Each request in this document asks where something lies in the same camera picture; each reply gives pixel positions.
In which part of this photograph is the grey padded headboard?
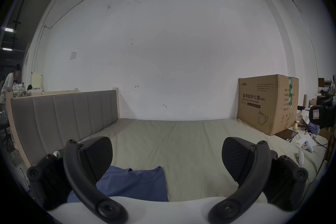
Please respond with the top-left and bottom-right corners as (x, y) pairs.
(6, 87), (121, 169)

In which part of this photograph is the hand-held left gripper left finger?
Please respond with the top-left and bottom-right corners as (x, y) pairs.
(26, 136), (129, 224)

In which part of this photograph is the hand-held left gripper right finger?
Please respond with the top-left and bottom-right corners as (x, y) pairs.
(207, 137), (309, 224)

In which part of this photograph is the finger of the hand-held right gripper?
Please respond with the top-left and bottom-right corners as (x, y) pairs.
(309, 96), (336, 129)

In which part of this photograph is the large brown carton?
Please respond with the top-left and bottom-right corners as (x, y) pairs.
(237, 74), (299, 136)

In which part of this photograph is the dark blue shirt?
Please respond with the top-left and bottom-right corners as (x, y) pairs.
(67, 166), (169, 202)

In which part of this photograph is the bed with beige sheet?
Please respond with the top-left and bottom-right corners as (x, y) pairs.
(78, 117), (329, 202)

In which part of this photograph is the black tablet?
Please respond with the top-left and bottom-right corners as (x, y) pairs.
(275, 129), (299, 141)

